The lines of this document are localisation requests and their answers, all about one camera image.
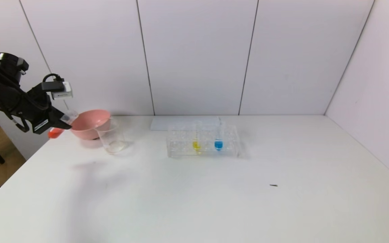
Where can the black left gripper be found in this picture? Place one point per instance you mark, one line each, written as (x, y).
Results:
(41, 124)

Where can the test tube with red pigment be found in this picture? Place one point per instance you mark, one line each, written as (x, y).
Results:
(57, 131)

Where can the clear glass beaker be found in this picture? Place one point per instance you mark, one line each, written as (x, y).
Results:
(111, 138)

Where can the test tube with yellow pigment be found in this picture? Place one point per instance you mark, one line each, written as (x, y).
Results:
(196, 145)

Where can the test tube with blue pigment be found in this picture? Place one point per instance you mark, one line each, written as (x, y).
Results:
(218, 145)

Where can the clear acrylic test tube rack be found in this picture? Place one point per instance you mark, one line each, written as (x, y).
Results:
(228, 141)

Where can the pink plastic bowl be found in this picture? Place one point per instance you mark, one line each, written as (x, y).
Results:
(93, 125)

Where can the white paper sheet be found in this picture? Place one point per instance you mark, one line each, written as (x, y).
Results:
(160, 124)

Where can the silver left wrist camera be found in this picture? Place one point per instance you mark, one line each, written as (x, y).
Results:
(62, 91)

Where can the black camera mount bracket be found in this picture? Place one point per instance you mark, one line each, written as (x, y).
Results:
(51, 86)

